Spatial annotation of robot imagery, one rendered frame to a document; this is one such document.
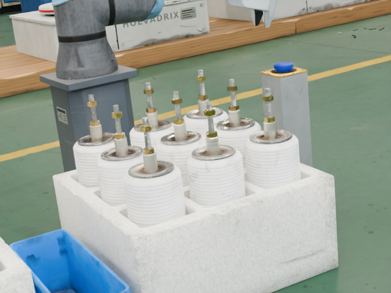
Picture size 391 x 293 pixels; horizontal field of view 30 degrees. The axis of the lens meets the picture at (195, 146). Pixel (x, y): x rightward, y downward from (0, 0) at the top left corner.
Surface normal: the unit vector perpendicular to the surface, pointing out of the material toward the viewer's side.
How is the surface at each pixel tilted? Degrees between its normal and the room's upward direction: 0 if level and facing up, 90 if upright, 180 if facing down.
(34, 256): 88
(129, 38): 90
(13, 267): 0
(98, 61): 72
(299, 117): 90
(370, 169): 0
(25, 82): 90
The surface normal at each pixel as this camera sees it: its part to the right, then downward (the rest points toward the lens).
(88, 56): 0.26, -0.04
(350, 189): -0.10, -0.95
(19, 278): 0.51, 0.21
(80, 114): -0.22, 0.32
